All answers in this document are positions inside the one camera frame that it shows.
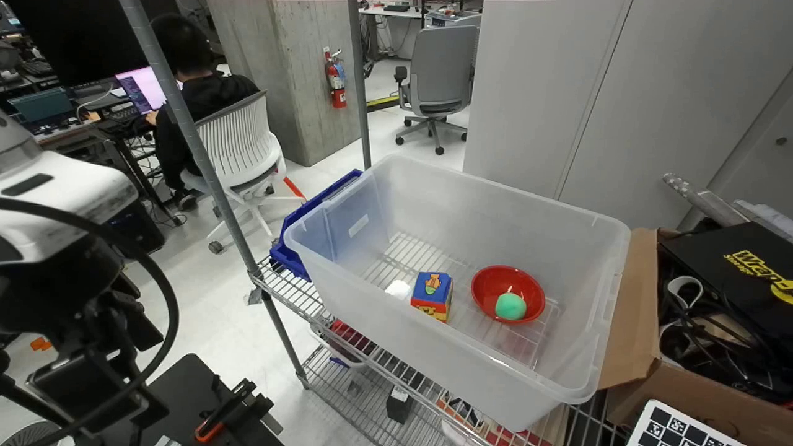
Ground colourful toy cube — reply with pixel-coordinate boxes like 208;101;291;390
410;270;457;324

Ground small white block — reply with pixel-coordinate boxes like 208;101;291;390
381;277;416;305

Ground clear plastic bin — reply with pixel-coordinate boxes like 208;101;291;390
282;155;634;432

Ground red bowl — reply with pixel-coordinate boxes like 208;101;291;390
468;262;550;328

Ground blue plastic lid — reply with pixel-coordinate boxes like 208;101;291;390
268;167;366;283

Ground green ball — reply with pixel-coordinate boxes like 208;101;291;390
493;287;531;324

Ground upright grey metal pole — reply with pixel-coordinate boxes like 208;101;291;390
344;0;375;171

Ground red fire extinguisher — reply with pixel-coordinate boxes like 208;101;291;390
320;44;350;111

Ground grey office chair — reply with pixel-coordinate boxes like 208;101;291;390
392;21;482;160

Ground small black box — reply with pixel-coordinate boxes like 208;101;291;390
384;388;415;426

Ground concrete pillar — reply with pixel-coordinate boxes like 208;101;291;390
206;0;363;169

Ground slanted grey metal pole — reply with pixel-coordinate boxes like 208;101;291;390
118;0;313;391

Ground white cabinet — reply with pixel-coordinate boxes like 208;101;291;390
462;0;793;234

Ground person in black hoodie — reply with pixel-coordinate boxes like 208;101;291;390
148;13;260;208

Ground brown cardboard box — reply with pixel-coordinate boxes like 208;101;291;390
598;228;793;446

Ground black platform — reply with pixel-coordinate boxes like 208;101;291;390
90;352;288;446

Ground laptop with purple screen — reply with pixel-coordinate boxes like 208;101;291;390
114;64;168;117

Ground silver metal tube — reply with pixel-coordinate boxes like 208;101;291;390
660;171;752;230

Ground black bag yellow print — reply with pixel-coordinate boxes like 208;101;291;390
665;222;793;350

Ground checkerboard calibration board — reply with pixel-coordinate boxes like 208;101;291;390
624;399;747;446

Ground black monitor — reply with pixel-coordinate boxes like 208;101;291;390
3;0;151;90

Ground metal wire shelf rack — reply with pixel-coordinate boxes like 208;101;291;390
246;250;629;446

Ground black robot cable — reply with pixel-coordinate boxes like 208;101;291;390
0;196;180;441

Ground black clamp orange handle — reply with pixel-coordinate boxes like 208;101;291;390
194;378;275;446

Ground tangled black cables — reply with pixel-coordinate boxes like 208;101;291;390
656;276;793;406

